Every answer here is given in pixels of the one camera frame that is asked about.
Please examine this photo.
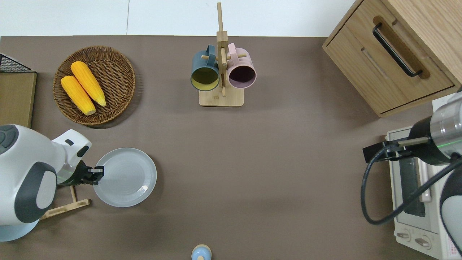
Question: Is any wooden plate rack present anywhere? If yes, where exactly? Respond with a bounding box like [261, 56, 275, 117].
[39, 185, 91, 221]

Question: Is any yellow corn cob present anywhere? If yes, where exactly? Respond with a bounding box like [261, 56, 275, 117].
[61, 75, 96, 116]
[71, 61, 107, 107]

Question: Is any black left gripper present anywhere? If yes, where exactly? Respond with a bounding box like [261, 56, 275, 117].
[70, 160, 106, 187]

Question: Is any brown table mat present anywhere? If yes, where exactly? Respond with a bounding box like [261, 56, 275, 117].
[0, 35, 462, 260]

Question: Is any thick black gripper cable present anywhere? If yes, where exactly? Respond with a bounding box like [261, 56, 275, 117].
[361, 146, 462, 226]

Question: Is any light blue plate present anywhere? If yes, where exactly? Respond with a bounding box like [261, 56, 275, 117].
[0, 218, 39, 242]

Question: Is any wooden cabinet black handle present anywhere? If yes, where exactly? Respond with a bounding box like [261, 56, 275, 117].
[322, 0, 462, 118]

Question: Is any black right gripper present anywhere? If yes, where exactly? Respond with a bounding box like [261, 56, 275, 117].
[362, 141, 411, 164]

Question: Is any round wicker basket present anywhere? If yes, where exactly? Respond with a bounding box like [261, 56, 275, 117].
[53, 45, 136, 126]

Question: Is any pink mug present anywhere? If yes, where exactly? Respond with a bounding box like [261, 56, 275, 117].
[227, 43, 257, 89]

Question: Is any dark teal mug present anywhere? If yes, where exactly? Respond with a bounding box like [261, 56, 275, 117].
[190, 45, 220, 92]

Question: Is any gray plate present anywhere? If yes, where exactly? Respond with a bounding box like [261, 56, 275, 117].
[93, 147, 158, 208]

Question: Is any wooden mug tree stand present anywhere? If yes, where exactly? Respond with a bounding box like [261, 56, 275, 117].
[199, 2, 248, 107]

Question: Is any grid-patterned storage box wooden top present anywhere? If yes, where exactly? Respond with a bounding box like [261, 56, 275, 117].
[0, 53, 38, 129]

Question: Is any white toaster oven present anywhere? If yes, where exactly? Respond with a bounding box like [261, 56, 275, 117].
[385, 126, 462, 260]

